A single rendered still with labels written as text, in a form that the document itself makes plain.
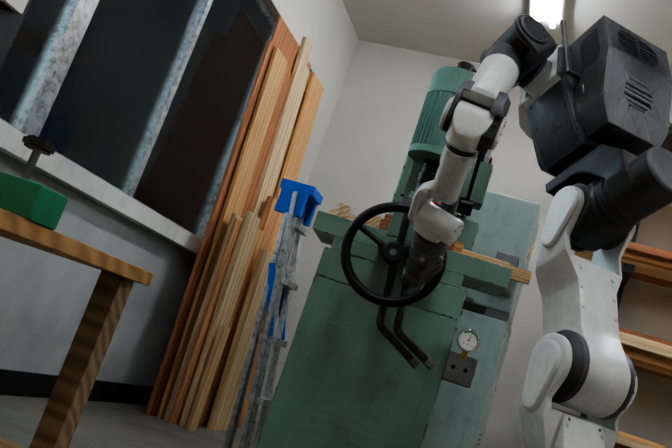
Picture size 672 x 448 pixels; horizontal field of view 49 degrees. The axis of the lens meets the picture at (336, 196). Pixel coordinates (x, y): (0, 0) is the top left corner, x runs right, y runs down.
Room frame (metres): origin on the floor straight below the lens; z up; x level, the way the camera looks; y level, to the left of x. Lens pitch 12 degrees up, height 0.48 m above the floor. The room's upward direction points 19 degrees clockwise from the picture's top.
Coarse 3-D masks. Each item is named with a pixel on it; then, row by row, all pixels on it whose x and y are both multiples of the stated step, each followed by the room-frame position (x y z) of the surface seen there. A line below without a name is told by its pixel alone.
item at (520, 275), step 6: (462, 252) 2.26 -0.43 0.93; (468, 252) 2.26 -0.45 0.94; (480, 258) 2.25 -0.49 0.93; (486, 258) 2.25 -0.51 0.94; (504, 264) 2.23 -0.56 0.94; (516, 270) 2.23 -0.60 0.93; (522, 270) 2.22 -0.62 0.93; (510, 276) 2.23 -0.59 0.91; (516, 276) 2.23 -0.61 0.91; (522, 276) 2.22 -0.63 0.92; (528, 276) 2.22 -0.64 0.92; (522, 282) 2.23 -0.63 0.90; (528, 282) 2.22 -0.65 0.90
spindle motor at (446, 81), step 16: (432, 80) 2.28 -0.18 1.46; (448, 80) 2.23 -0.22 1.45; (464, 80) 2.22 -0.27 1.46; (432, 96) 2.26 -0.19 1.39; (448, 96) 2.22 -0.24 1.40; (432, 112) 2.24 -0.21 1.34; (416, 128) 2.29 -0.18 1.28; (432, 128) 2.23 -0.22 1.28; (416, 144) 2.25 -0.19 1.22; (432, 144) 2.22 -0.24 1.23; (416, 160) 2.34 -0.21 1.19
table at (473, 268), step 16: (320, 224) 2.19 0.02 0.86; (336, 224) 2.18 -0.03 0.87; (320, 240) 2.37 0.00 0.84; (368, 240) 2.16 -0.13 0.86; (384, 240) 2.06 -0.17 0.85; (448, 256) 2.11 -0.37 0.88; (464, 256) 2.11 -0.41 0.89; (464, 272) 2.10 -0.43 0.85; (480, 272) 2.10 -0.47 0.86; (496, 272) 2.09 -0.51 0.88; (480, 288) 2.23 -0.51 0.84; (496, 288) 2.14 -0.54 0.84
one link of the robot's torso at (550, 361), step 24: (552, 336) 1.43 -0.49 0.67; (552, 360) 1.40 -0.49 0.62; (528, 384) 1.44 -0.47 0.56; (552, 384) 1.39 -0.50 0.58; (528, 408) 1.43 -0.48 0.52; (552, 408) 1.41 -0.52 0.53; (528, 432) 1.45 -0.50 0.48; (552, 432) 1.41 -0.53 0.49; (576, 432) 1.41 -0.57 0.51; (600, 432) 1.43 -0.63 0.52
